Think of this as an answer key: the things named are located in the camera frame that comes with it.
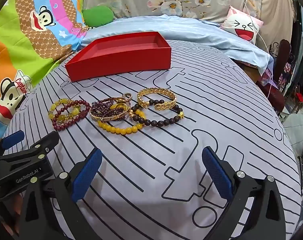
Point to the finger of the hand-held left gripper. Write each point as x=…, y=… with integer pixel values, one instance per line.
x=14, y=139
x=45, y=142

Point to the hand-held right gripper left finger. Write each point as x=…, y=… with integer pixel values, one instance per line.
x=87, y=175

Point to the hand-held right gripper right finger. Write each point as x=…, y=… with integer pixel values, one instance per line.
x=216, y=175

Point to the rose gold bangle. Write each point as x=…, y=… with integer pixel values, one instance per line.
x=109, y=118

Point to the gold hoop earring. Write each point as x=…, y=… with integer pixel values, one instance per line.
x=128, y=95

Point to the red cardboard box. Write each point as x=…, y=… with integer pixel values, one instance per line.
x=116, y=65

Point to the grey striped bedsheet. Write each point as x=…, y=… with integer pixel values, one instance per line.
x=154, y=160

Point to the cartoon monkey printed blanket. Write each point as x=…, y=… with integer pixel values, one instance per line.
x=29, y=30

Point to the green pillow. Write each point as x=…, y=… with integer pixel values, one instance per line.
x=97, y=16

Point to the dark metal chair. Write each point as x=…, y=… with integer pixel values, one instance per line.
x=284, y=52

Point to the hanging clothes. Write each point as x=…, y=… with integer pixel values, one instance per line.
x=301, y=55

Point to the light blue blanket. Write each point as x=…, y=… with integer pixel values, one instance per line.
x=191, y=30

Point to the white cat face pillow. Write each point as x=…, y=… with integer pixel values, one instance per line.
x=241, y=27

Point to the beige cloth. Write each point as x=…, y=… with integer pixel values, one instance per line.
x=274, y=12

